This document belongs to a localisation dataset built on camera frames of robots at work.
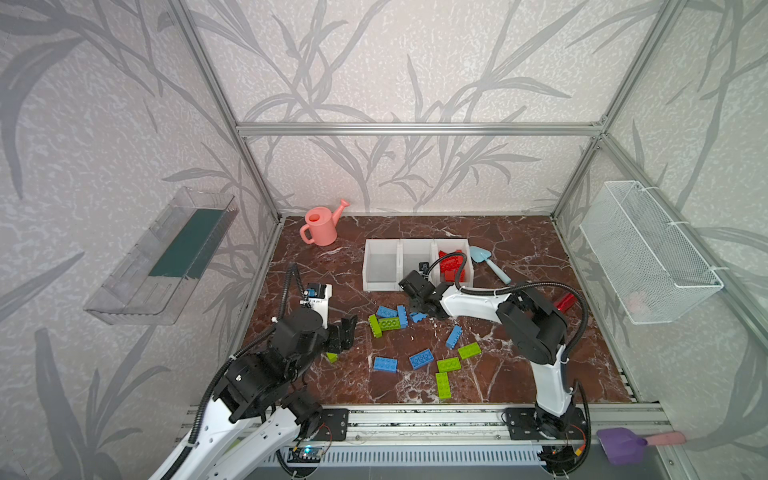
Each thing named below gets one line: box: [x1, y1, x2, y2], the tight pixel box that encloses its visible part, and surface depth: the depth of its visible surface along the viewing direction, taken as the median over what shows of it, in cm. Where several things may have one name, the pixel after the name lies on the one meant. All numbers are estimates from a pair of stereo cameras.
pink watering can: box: [299, 199, 350, 246], surface depth 109 cm
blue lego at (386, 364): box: [373, 356, 399, 373], surface depth 84 cm
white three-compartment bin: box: [362, 238, 474, 292], surface depth 104 cm
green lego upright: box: [368, 314, 383, 339], surface depth 90 cm
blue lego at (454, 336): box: [446, 324, 463, 350], surface depth 88 cm
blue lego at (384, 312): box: [376, 305, 397, 318], surface depth 96 cm
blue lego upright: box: [397, 305, 408, 329], surface depth 93 cm
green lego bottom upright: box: [436, 372, 451, 399], surface depth 80 cm
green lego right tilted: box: [458, 342, 481, 360], surface depth 87 cm
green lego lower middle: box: [436, 357, 461, 373], surface depth 85 cm
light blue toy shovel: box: [469, 246, 512, 285], surface depth 107 cm
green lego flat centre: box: [378, 317, 401, 331], surface depth 92 cm
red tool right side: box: [554, 292, 578, 313], surface depth 95 cm
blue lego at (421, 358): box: [409, 348, 435, 370], surface depth 86 cm
